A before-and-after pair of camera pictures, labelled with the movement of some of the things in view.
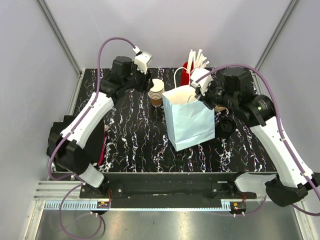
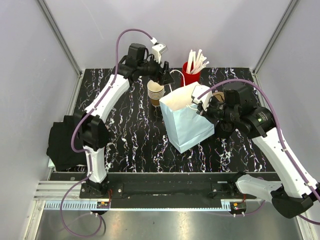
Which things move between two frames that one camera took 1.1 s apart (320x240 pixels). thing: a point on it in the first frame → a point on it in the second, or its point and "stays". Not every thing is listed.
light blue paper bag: [191, 121] stays
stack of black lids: [225, 127] stays
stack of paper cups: [156, 92] stays
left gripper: [147, 82] → [162, 76]
